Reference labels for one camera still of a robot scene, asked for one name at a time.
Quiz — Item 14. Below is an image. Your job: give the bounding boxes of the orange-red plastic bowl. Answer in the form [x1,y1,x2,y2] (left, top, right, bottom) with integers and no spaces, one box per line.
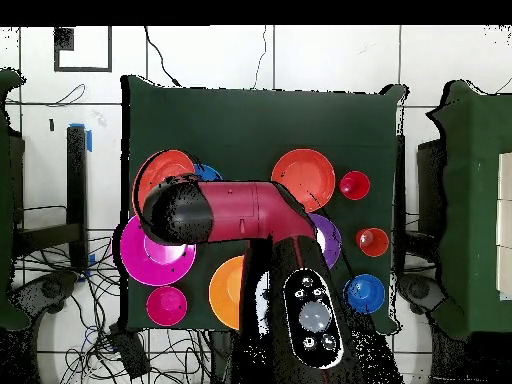
[131,148,197,219]
[270,148,337,214]

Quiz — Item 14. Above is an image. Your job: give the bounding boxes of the black stand frame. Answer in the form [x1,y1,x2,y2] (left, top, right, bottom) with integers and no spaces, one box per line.
[11,124,90,271]

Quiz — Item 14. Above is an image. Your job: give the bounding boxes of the dark green table cloth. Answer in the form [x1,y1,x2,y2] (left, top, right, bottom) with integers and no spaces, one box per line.
[120,74,409,334]

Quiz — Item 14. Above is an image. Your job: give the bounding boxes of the orange plastic bowl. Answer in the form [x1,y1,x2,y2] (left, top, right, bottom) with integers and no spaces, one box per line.
[208,255,245,331]

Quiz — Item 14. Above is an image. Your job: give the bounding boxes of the light blue plastic bowl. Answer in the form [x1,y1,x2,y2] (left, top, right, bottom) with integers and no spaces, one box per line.
[193,162,224,182]

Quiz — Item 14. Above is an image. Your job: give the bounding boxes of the purple plastic bowl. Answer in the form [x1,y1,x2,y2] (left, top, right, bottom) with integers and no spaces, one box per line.
[308,212,344,271]

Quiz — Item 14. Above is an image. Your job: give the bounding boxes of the large magenta plastic bowl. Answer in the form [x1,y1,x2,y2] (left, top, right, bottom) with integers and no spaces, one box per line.
[119,215,198,287]

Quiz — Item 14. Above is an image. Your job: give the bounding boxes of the red plastic cup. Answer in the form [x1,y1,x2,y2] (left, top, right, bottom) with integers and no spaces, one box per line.
[338,170,372,201]

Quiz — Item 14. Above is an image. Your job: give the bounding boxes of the small magenta plastic bowl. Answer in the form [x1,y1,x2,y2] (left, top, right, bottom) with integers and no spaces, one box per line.
[145,284,189,328]

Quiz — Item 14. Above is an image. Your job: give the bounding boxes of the white panel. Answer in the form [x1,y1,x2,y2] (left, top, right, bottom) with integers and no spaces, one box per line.
[495,151,512,301]

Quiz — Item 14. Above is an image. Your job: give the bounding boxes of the small dark blue bowl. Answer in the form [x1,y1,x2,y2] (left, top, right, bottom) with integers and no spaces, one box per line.
[342,273,386,316]

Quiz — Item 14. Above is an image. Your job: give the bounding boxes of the neighbouring green cloth table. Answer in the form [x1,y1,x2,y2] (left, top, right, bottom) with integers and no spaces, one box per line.
[425,79,512,341]
[0,67,27,331]

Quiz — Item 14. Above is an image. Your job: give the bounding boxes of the orange plastic cup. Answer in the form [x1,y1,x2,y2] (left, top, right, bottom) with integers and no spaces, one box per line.
[355,226,390,258]

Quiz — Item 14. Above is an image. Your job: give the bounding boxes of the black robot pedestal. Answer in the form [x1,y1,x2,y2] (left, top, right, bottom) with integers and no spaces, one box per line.
[207,330,235,384]

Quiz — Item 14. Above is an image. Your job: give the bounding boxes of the black floor cable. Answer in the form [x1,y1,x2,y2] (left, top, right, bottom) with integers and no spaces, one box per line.
[143,26,185,88]

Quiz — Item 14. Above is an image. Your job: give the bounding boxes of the black power adapter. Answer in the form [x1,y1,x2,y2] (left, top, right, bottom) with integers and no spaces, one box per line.
[110,325,152,379]

